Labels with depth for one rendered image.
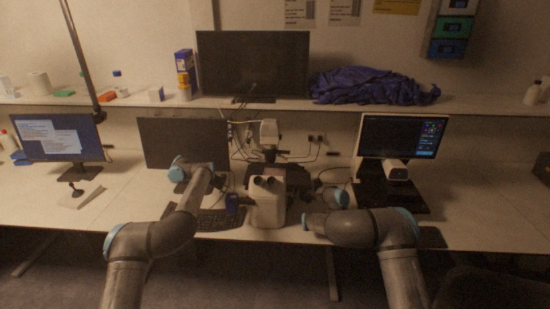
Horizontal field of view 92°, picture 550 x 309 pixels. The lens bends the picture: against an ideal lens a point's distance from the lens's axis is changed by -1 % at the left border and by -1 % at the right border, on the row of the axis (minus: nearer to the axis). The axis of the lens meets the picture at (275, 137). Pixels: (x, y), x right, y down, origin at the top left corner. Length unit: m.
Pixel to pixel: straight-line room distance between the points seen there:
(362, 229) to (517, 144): 1.98
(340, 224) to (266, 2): 1.53
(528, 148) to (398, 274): 2.03
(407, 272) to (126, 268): 0.80
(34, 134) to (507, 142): 3.31
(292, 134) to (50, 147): 1.66
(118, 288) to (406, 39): 2.04
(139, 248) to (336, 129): 1.56
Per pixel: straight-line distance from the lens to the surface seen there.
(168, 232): 0.96
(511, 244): 1.94
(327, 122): 2.06
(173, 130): 1.68
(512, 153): 2.73
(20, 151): 2.77
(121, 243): 1.00
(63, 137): 2.22
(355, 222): 0.88
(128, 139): 2.52
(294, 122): 2.05
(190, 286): 2.35
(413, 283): 0.91
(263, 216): 1.51
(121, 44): 2.39
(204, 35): 1.85
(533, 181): 2.61
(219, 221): 1.62
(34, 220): 2.14
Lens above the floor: 1.89
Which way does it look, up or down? 28 degrees down
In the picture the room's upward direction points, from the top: straight up
